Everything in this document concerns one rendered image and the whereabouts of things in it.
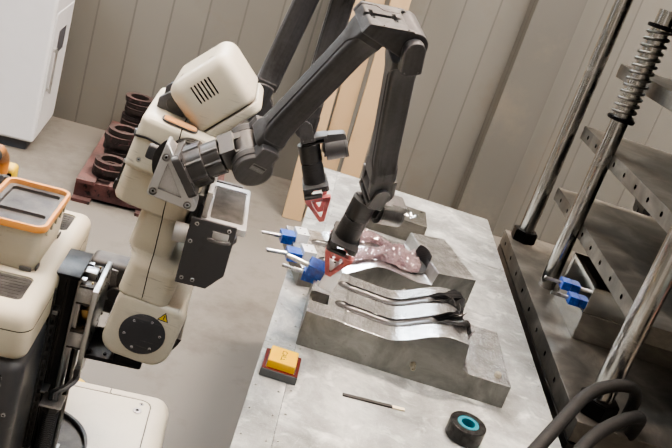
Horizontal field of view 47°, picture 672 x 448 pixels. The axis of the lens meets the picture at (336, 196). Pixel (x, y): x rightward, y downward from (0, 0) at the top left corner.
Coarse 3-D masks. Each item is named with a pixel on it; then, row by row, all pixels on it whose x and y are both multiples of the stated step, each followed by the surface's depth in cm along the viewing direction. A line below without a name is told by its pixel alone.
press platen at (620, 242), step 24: (600, 216) 270; (624, 216) 281; (648, 216) 292; (600, 240) 243; (624, 240) 251; (648, 240) 260; (600, 264) 229; (624, 264) 227; (648, 264) 235; (624, 288) 208; (624, 312) 203; (648, 336) 189
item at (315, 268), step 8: (288, 256) 178; (312, 256) 180; (304, 264) 178; (312, 264) 177; (320, 264) 178; (336, 264) 179; (312, 272) 177; (320, 272) 177; (320, 280) 178; (328, 280) 177; (336, 280) 177; (328, 288) 178
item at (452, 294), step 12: (348, 288) 193; (360, 288) 194; (384, 300) 194; (396, 300) 194; (408, 300) 194; (420, 300) 193; (432, 300) 193; (444, 300) 190; (456, 300) 193; (360, 312) 183; (372, 312) 184; (456, 312) 184; (384, 324) 181; (396, 324) 183; (408, 324) 182; (420, 324) 180; (456, 324) 180; (468, 324) 181; (468, 336) 189
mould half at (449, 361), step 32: (320, 288) 187; (384, 288) 199; (320, 320) 175; (352, 320) 177; (352, 352) 177; (384, 352) 176; (416, 352) 176; (448, 352) 175; (480, 352) 188; (448, 384) 178; (480, 384) 177
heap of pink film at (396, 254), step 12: (360, 240) 220; (372, 240) 221; (384, 240) 226; (360, 252) 212; (372, 252) 212; (384, 252) 211; (396, 252) 222; (408, 252) 224; (396, 264) 213; (408, 264) 217; (420, 264) 219
